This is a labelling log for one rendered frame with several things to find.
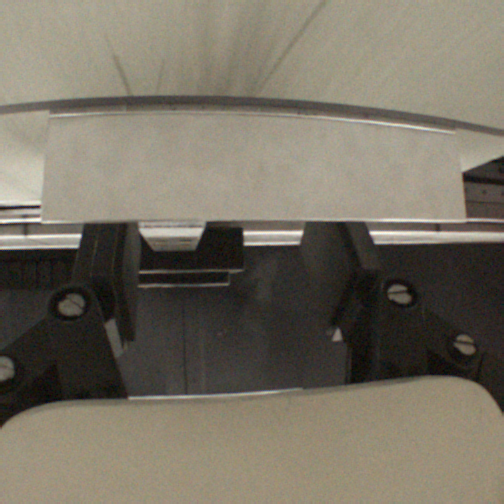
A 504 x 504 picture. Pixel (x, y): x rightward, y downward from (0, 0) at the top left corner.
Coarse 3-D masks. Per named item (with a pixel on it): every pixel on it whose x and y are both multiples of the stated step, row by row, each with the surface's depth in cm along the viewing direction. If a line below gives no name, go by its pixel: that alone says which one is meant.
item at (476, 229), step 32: (480, 192) 47; (0, 224) 37; (32, 224) 38; (64, 224) 38; (224, 224) 41; (256, 224) 41; (288, 224) 42; (384, 224) 44; (416, 224) 45; (448, 224) 46; (480, 224) 47
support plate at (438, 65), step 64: (0, 0) 4; (64, 0) 4; (128, 0) 4; (192, 0) 4; (256, 0) 4; (320, 0) 4; (384, 0) 4; (448, 0) 4; (0, 64) 5; (64, 64) 5; (128, 64) 6; (192, 64) 6; (256, 64) 6; (320, 64) 6; (384, 64) 6; (448, 64) 6; (0, 128) 7; (0, 192) 13
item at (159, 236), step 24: (144, 240) 34; (168, 240) 26; (192, 240) 27; (216, 240) 35; (240, 240) 36; (144, 264) 34; (168, 264) 34; (192, 264) 35; (216, 264) 35; (240, 264) 35
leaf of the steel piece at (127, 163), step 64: (64, 128) 7; (128, 128) 7; (192, 128) 7; (256, 128) 7; (320, 128) 8; (384, 128) 8; (448, 128) 8; (64, 192) 7; (128, 192) 7; (192, 192) 7; (256, 192) 7; (320, 192) 8; (384, 192) 8; (448, 192) 8
